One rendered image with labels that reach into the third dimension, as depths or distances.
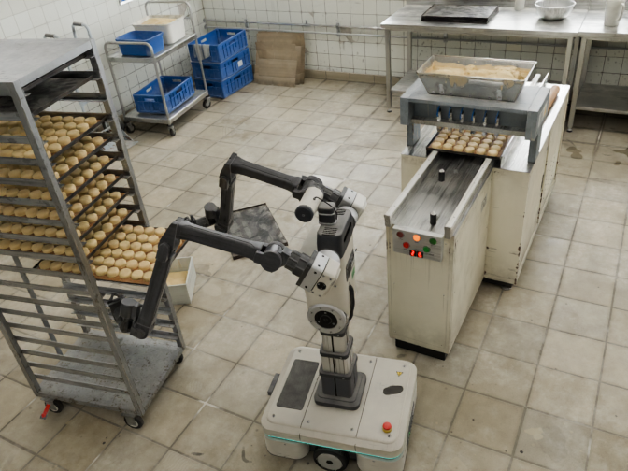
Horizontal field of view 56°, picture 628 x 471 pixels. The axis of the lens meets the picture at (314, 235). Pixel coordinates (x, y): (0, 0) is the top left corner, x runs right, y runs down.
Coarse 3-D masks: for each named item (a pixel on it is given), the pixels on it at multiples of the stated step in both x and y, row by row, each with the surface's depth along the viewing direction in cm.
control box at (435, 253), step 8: (392, 232) 282; (408, 232) 277; (416, 232) 275; (424, 232) 275; (432, 232) 274; (392, 240) 284; (400, 240) 282; (408, 240) 280; (424, 240) 275; (440, 240) 271; (400, 248) 284; (408, 248) 282; (416, 248) 280; (432, 248) 275; (440, 248) 273; (416, 256) 283; (424, 256) 280; (432, 256) 278; (440, 256) 276
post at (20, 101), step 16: (16, 80) 199; (16, 96) 200; (32, 128) 207; (32, 144) 210; (48, 160) 216; (48, 176) 217; (64, 208) 226; (64, 224) 229; (80, 256) 238; (96, 288) 249; (96, 304) 252; (112, 336) 263; (128, 368) 277; (128, 384) 280
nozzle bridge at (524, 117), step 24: (408, 96) 322; (432, 96) 319; (456, 96) 316; (528, 96) 307; (408, 120) 328; (432, 120) 326; (456, 120) 323; (480, 120) 316; (504, 120) 310; (528, 120) 295; (408, 144) 347
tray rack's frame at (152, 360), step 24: (0, 48) 235; (24, 48) 232; (48, 48) 228; (72, 48) 225; (0, 72) 208; (24, 72) 205; (48, 72) 212; (0, 312) 279; (120, 336) 338; (24, 360) 297; (96, 360) 324; (144, 360) 320; (168, 360) 319; (48, 384) 312; (120, 384) 308; (144, 384) 306; (120, 408) 294
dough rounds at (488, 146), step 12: (444, 132) 340; (456, 132) 339; (468, 132) 338; (480, 132) 336; (432, 144) 330; (444, 144) 328; (456, 144) 331; (468, 144) 326; (480, 144) 324; (492, 144) 327; (504, 144) 326
